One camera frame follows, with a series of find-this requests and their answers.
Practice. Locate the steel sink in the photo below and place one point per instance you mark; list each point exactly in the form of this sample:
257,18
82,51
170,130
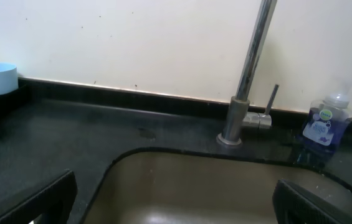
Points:
178,189

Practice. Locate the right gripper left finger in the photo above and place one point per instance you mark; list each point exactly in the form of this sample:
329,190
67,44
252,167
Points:
38,199

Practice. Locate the black tray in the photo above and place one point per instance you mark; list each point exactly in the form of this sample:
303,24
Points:
1,109

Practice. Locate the blue soap bottle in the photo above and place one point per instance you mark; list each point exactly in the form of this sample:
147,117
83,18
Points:
326,127

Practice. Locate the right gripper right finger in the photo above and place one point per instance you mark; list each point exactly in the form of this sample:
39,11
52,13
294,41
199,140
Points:
300,208

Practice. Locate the steel tap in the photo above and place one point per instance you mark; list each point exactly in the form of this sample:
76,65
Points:
241,115

